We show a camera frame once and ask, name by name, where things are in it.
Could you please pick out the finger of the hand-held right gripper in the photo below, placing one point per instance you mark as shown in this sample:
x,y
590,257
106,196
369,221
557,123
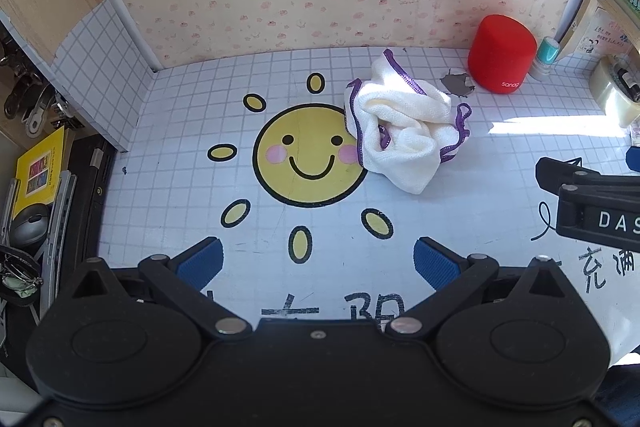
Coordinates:
x,y
575,174

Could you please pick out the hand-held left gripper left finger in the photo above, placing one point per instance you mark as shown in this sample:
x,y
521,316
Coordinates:
x,y
202,262

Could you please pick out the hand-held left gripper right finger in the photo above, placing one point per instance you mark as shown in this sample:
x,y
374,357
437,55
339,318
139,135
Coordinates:
x,y
435,263

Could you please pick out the white towel with purple edge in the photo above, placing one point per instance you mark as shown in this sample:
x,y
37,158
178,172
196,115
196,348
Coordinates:
x,y
400,142

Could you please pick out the clear plastic snack bag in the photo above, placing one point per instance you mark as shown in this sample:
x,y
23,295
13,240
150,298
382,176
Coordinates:
x,y
635,137

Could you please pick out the clear tape roll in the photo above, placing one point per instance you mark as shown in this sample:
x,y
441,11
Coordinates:
x,y
607,97

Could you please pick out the teal capped white stamp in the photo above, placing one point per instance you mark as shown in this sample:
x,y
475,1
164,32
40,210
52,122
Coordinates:
x,y
547,52

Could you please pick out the black flat device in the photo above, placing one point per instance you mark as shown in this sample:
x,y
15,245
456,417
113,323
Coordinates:
x,y
85,197

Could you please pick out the cartoon paper note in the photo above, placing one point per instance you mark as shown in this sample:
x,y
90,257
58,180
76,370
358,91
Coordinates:
x,y
600,34

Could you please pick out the red cylindrical speaker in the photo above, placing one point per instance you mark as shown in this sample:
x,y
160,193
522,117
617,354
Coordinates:
x,y
500,52

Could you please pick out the grey computer mouse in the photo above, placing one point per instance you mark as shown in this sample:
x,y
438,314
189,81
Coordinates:
x,y
30,227

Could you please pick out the yellow book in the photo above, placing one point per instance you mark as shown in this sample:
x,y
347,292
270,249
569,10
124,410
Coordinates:
x,y
45,157

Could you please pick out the pile of metal clips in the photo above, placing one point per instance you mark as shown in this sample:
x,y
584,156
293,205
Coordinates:
x,y
30,107

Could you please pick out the black frame eyeglasses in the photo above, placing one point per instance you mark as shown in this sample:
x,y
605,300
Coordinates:
x,y
15,278

